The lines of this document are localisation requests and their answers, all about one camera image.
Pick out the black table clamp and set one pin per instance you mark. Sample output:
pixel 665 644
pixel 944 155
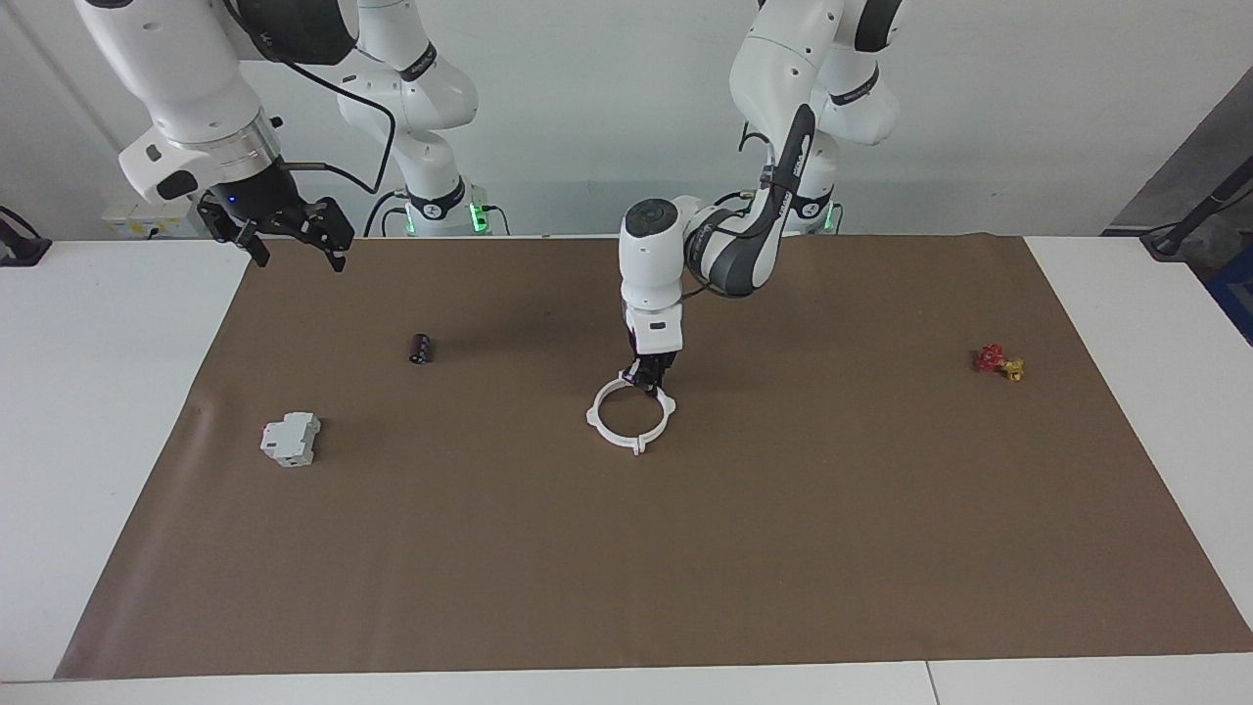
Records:
pixel 20 250

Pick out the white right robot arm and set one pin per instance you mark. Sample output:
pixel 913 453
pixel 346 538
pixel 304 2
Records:
pixel 186 78

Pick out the black stand pole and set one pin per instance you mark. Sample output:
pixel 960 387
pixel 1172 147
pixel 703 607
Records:
pixel 1175 235

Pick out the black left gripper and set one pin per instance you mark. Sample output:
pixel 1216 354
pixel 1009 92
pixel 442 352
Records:
pixel 654 364

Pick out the white half pipe clamp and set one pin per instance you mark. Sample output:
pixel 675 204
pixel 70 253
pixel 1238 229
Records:
pixel 671 416
pixel 594 416

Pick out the blue box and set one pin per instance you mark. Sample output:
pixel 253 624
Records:
pixel 1238 294

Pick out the black cylindrical capacitor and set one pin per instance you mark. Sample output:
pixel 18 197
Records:
pixel 421 349

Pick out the white power strip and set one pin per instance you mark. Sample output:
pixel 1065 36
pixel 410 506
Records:
pixel 127 223

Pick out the brown paper table mat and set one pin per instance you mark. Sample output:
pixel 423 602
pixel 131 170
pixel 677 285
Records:
pixel 626 568

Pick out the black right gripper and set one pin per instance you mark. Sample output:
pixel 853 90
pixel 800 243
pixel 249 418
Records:
pixel 259 201

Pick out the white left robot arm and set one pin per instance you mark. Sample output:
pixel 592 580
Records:
pixel 651 255

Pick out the white circuit breaker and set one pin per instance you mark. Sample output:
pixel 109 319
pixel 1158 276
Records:
pixel 289 441

